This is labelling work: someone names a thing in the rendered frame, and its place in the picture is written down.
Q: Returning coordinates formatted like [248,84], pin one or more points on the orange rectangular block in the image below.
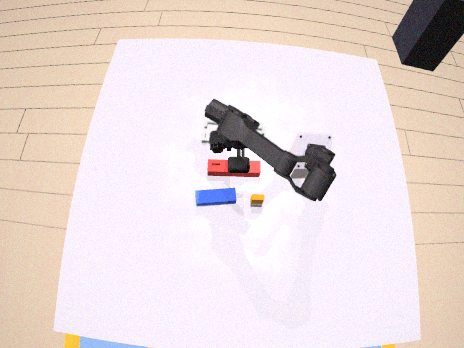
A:
[257,199]

